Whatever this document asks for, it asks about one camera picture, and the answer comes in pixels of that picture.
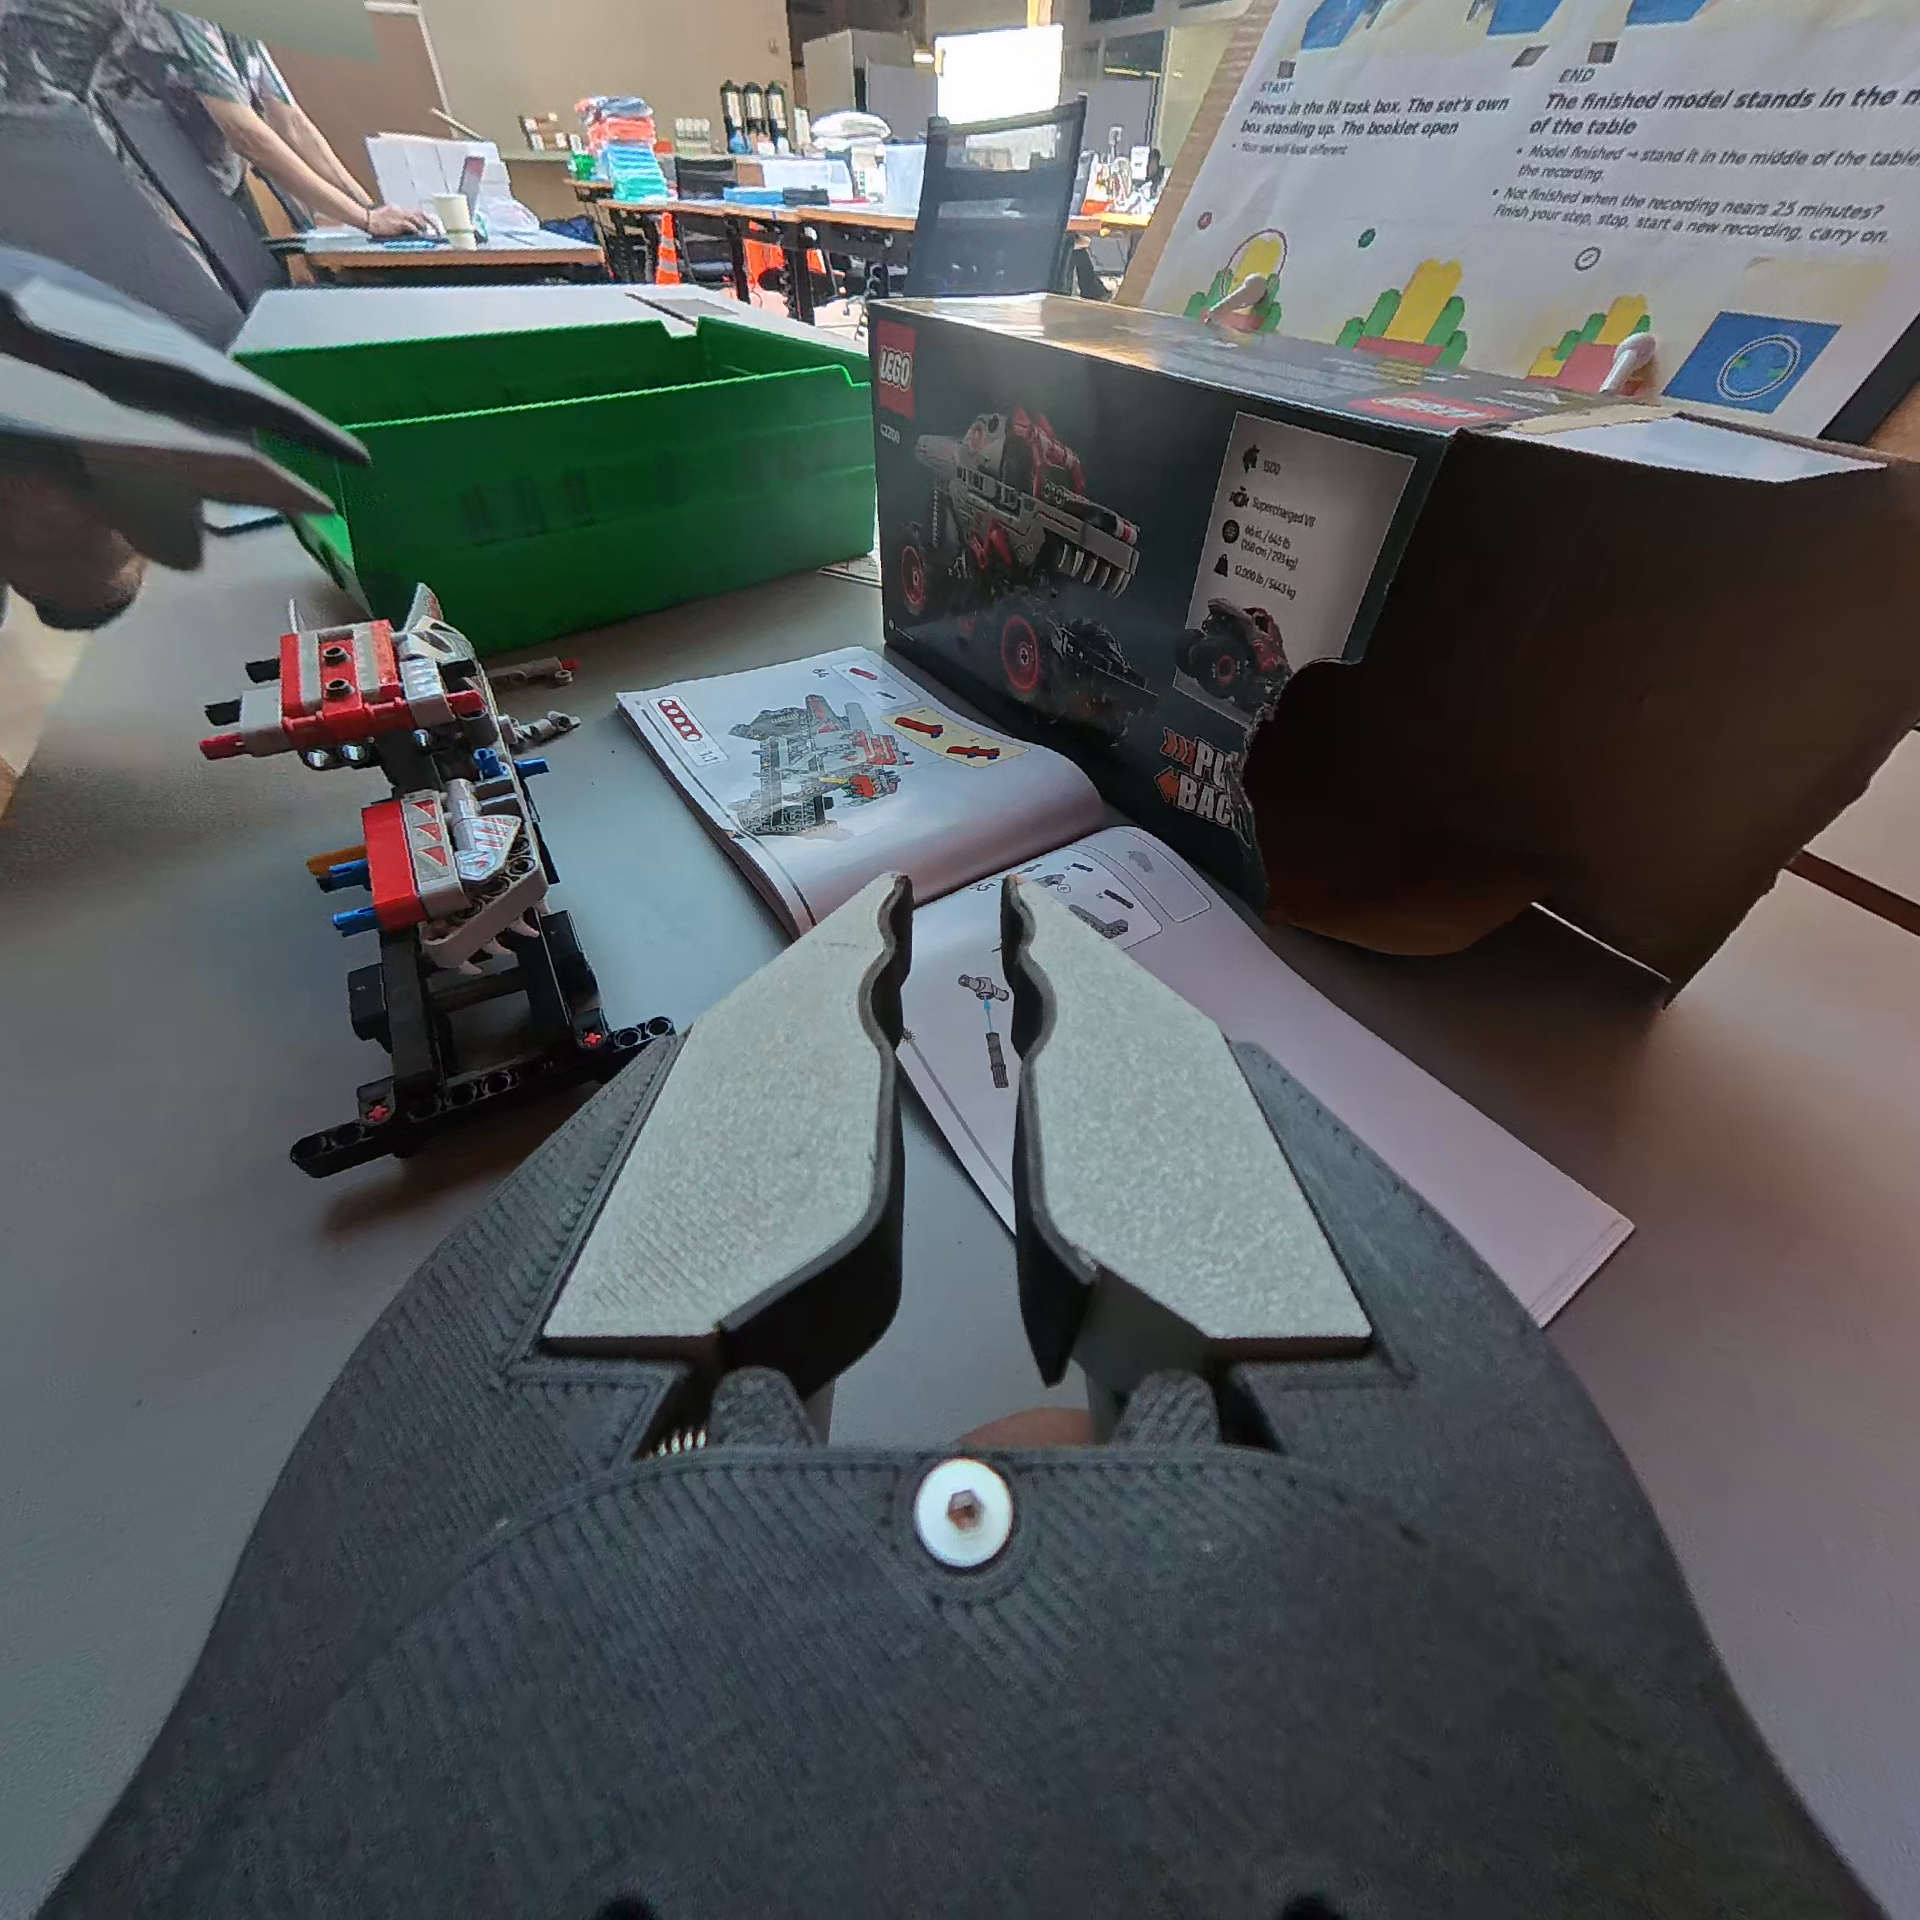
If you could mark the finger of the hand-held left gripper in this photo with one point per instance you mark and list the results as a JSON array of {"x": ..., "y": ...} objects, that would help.
[
  {"x": 136, "y": 330},
  {"x": 119, "y": 429}
]

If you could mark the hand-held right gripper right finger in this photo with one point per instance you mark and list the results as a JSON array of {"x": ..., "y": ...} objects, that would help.
[{"x": 1185, "y": 1186}]

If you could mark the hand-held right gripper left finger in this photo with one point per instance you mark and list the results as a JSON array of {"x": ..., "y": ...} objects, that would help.
[{"x": 721, "y": 1172}]

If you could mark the red and grey lego model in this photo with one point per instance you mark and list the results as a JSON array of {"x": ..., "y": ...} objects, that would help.
[{"x": 435, "y": 869}]

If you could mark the green plastic bin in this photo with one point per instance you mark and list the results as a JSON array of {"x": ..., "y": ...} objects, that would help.
[{"x": 599, "y": 495}]

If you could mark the lego instruction booklet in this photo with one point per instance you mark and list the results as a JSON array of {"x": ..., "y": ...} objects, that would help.
[{"x": 840, "y": 765}]

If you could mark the small grey lego piece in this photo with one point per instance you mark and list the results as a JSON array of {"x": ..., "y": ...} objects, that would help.
[{"x": 533, "y": 669}]

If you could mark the dark lego set box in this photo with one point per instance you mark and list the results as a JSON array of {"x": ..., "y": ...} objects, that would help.
[{"x": 1576, "y": 662}]

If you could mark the wooden background table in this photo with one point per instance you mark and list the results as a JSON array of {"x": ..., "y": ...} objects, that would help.
[{"x": 450, "y": 254}]

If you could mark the stack of colourful packets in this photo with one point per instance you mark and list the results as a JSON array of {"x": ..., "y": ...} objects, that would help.
[{"x": 618, "y": 143}]

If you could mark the orange traffic cone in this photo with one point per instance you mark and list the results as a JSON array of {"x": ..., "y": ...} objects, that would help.
[{"x": 666, "y": 252}]

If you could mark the black mesh office chair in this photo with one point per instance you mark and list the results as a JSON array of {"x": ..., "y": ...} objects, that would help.
[{"x": 996, "y": 196}]

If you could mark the printed instruction poster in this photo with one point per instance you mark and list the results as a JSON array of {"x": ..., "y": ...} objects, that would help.
[{"x": 1576, "y": 196}]

